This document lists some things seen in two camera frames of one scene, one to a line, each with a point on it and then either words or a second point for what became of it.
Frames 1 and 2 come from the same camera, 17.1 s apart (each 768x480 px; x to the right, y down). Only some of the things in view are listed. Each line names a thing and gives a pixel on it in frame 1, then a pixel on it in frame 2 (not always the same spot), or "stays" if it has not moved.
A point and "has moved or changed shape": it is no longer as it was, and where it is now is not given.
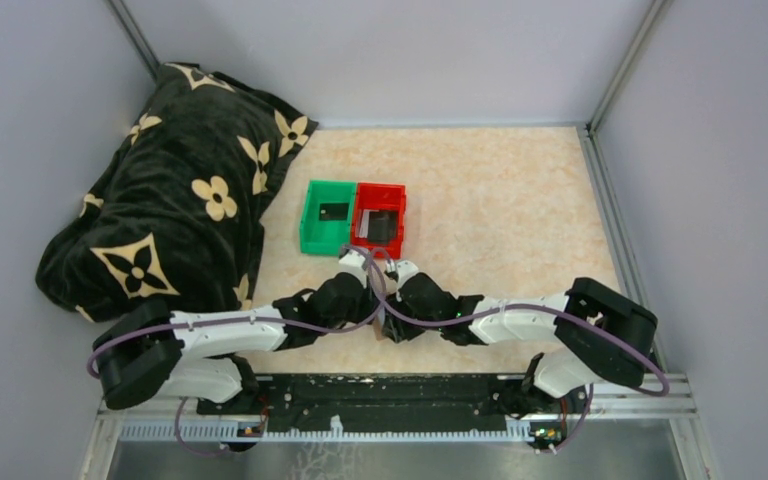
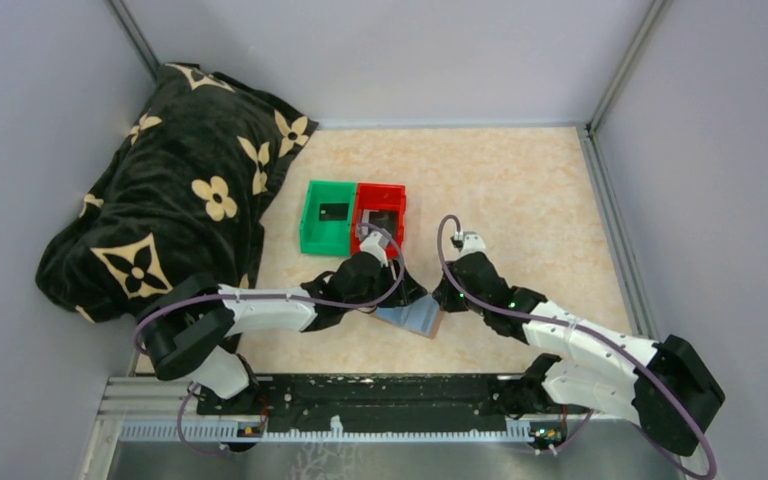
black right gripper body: [406, 332] to [465, 303]
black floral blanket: [178, 213] stays
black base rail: [395, 396] stays
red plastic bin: [378, 216] stays
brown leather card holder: [377, 327] has moved or changed shape
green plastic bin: [326, 237] stays
